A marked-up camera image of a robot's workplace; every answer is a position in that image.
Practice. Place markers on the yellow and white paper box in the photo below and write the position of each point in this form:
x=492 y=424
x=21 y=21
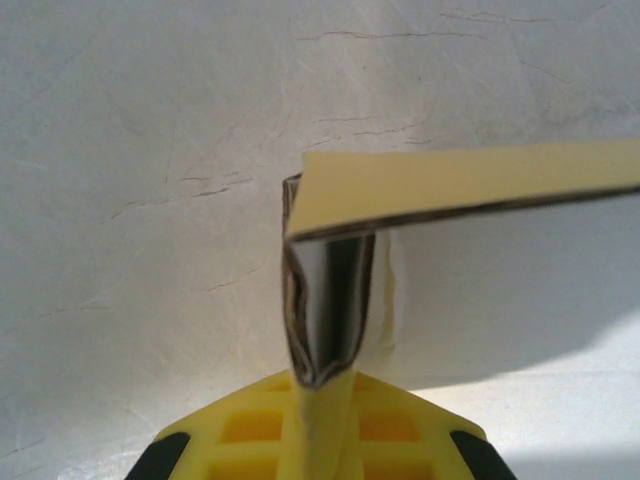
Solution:
x=450 y=185

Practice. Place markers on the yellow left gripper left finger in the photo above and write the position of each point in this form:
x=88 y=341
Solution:
x=235 y=435

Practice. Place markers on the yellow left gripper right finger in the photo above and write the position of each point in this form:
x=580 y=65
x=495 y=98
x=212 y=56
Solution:
x=410 y=435

